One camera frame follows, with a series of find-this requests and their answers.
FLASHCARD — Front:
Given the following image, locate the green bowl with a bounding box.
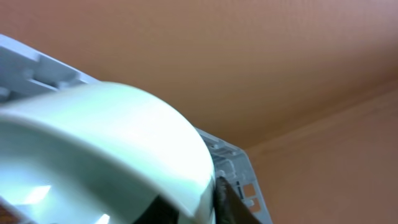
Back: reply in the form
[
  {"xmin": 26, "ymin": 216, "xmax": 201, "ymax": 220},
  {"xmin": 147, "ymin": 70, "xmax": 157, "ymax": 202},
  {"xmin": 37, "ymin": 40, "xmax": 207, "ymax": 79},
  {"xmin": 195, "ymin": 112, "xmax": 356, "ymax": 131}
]
[{"xmin": 1, "ymin": 82, "xmax": 215, "ymax": 223}]

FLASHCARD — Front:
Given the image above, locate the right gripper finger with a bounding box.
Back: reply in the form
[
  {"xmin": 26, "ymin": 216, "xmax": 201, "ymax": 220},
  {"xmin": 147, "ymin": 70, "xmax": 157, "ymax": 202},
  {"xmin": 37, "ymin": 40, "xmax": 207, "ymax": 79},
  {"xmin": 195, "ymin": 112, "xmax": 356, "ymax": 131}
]
[{"xmin": 214, "ymin": 177, "xmax": 261, "ymax": 224}]

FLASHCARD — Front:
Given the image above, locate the grey dishwasher rack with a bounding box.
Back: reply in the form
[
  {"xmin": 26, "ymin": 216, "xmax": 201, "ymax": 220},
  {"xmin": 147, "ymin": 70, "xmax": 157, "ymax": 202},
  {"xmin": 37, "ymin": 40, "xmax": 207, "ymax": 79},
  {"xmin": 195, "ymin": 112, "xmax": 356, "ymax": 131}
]
[{"xmin": 1, "ymin": 35, "xmax": 272, "ymax": 223}]

